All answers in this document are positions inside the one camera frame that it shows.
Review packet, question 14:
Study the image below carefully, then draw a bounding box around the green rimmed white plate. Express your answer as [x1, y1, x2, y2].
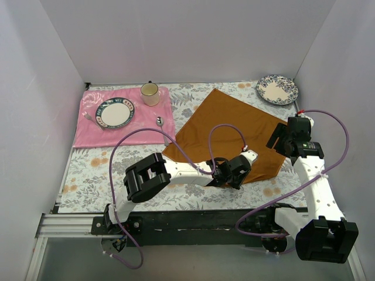
[95, 97, 135, 129]

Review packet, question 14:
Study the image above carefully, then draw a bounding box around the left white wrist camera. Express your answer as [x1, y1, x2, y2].
[240, 145, 258, 166]

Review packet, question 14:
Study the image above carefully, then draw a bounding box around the cream enamel mug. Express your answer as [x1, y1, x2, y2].
[141, 81, 160, 107]

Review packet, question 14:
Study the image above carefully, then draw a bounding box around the metal fork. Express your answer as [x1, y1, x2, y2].
[82, 112, 104, 131]

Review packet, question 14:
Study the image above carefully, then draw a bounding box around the purple cable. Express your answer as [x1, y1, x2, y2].
[108, 124, 250, 269]
[236, 109, 351, 255]

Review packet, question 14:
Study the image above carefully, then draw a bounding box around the blue floral plate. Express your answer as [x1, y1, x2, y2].
[255, 74, 299, 105]

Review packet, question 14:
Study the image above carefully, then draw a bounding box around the pink floral placemat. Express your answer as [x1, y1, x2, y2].
[73, 87, 175, 148]

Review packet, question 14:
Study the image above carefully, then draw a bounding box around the aluminium frame rail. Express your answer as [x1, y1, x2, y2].
[25, 213, 103, 280]

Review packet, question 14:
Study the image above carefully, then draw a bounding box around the metal spoon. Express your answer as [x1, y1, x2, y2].
[156, 116, 169, 147]

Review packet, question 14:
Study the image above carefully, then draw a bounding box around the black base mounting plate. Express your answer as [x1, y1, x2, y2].
[91, 209, 285, 247]

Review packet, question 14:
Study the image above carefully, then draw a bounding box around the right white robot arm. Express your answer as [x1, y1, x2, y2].
[265, 116, 359, 263]

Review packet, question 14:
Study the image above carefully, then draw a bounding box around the brown satin napkin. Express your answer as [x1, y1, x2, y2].
[163, 89, 285, 183]

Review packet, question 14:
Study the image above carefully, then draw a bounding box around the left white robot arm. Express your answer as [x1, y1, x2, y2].
[104, 150, 258, 234]

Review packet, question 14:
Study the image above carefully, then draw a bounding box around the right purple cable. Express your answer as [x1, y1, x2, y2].
[236, 109, 351, 255]

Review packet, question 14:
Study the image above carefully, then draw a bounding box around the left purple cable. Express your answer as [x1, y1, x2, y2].
[108, 124, 250, 269]

